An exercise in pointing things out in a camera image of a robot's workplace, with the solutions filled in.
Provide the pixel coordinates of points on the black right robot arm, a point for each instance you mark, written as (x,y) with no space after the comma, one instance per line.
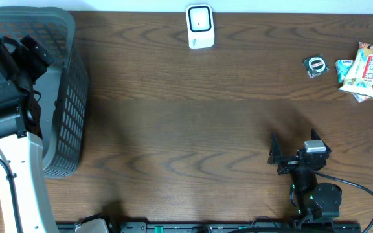
(316,202)

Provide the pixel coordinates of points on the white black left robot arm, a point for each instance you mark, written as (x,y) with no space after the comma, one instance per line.
(24,197)

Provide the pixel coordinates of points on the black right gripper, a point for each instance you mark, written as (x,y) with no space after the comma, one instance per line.
(288,162)

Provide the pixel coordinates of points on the teal small tissue pack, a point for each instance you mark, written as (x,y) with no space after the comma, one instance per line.
(342,68)

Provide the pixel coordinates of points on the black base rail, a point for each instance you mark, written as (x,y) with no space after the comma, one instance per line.
(142,227)

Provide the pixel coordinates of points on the dark round-label can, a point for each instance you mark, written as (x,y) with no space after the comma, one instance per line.
(315,65)

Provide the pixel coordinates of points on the dark grey plastic basket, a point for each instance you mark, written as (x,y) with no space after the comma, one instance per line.
(64,87)

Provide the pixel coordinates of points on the orange small snack pack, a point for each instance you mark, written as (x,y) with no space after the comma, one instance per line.
(360,98)

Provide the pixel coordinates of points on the orange wet wipes pack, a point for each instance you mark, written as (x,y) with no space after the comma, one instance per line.
(359,79)

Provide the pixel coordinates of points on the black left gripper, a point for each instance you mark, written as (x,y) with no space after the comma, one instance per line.
(24,52)

